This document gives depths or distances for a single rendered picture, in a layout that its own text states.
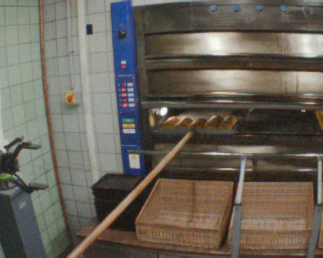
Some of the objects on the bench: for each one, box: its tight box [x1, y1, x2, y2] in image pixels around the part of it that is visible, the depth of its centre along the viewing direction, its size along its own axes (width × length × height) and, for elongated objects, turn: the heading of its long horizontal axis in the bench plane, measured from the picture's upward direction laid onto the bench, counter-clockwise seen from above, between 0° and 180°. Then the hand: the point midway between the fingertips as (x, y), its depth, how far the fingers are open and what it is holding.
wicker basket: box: [135, 178, 234, 249], centre depth 243 cm, size 49×56×28 cm
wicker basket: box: [228, 182, 315, 250], centre depth 224 cm, size 49×56×28 cm
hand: (40, 167), depth 111 cm, fingers open, 13 cm apart
